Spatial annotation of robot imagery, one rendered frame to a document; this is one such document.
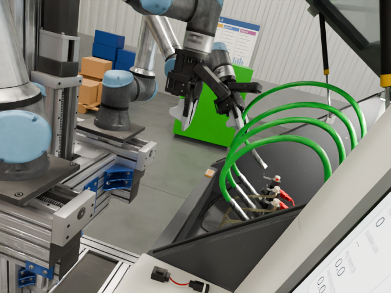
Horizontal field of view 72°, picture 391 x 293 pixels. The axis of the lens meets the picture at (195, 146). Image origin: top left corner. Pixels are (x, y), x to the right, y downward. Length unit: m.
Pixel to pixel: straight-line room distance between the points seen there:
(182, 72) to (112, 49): 6.50
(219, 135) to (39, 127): 3.75
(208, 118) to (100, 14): 5.22
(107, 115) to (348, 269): 1.00
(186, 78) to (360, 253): 0.53
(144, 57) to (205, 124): 3.04
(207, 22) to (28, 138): 0.46
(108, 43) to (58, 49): 6.34
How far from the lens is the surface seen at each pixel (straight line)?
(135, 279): 0.62
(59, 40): 0.95
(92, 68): 5.20
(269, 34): 7.31
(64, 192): 0.85
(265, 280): 0.52
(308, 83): 0.87
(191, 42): 0.70
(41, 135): 0.60
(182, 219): 0.85
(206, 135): 4.22
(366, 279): 0.30
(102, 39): 7.37
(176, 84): 0.72
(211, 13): 0.70
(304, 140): 0.59
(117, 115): 1.16
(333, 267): 0.35
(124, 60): 7.11
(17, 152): 0.62
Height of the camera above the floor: 1.44
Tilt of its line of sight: 20 degrees down
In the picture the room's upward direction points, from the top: 14 degrees clockwise
